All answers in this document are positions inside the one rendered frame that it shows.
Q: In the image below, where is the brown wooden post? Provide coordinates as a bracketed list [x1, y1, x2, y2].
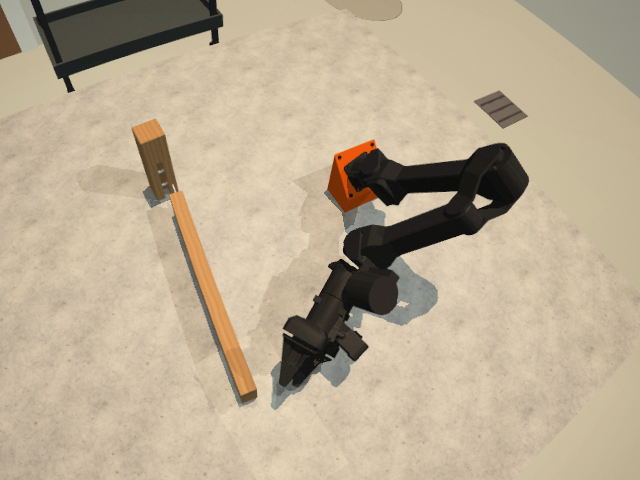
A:
[131, 119, 179, 201]

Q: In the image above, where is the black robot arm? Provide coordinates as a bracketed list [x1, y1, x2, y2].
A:
[321, 143, 529, 361]

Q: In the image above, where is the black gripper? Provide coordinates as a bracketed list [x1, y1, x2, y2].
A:
[279, 292, 352, 387]

